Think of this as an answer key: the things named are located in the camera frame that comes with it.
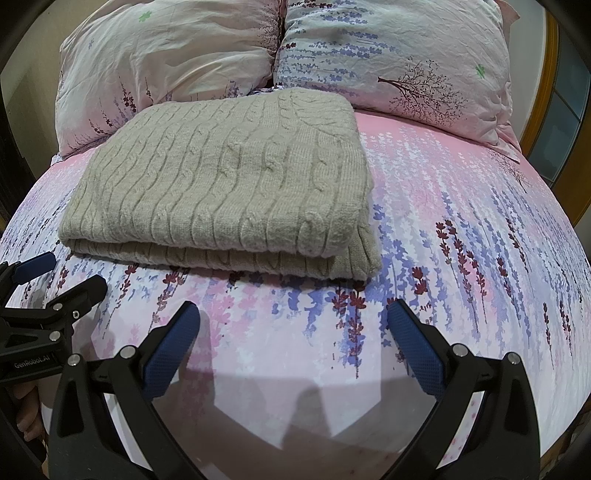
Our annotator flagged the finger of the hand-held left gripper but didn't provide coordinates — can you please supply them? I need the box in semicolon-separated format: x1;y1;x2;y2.
0;251;57;296
0;276;108;330

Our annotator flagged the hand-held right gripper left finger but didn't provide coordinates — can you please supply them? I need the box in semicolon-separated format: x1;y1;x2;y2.
48;300;218;480

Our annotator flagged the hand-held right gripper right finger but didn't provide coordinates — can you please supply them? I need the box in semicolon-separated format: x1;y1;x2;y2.
383;299;541;480

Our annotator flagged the beige cable knit sweater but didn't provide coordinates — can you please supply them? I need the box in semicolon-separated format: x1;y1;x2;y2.
59;89;384;281

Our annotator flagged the person's left hand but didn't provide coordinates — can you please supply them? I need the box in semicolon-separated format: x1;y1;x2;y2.
11;383;49;444

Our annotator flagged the pink floral bed sheet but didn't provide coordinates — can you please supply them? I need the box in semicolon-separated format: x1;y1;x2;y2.
0;108;591;480

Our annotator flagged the pale floral pillow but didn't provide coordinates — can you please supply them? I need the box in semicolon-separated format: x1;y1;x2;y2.
54;0;282;158

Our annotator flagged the blue glass panel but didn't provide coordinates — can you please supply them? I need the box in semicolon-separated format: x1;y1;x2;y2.
529;28;591;222

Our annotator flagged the lilac tree print pillow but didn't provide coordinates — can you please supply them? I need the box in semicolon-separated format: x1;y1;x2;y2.
272;0;522;155

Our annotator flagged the yellow wooden frame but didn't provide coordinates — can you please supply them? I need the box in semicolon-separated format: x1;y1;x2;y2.
519;9;591;227

